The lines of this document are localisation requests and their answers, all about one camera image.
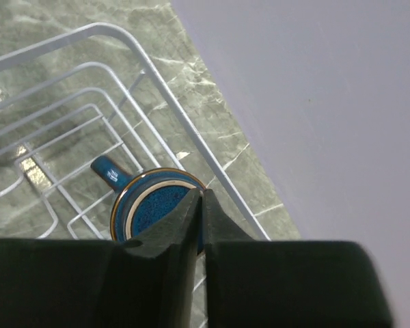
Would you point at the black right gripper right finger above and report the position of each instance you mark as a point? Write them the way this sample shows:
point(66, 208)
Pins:
point(252, 283)

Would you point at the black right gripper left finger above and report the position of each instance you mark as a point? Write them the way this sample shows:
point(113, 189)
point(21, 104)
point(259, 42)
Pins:
point(145, 282)

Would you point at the dark blue ceramic mug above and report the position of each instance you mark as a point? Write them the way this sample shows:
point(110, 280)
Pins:
point(144, 199)

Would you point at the white wire dish rack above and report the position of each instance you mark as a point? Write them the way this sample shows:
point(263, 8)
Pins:
point(51, 132)

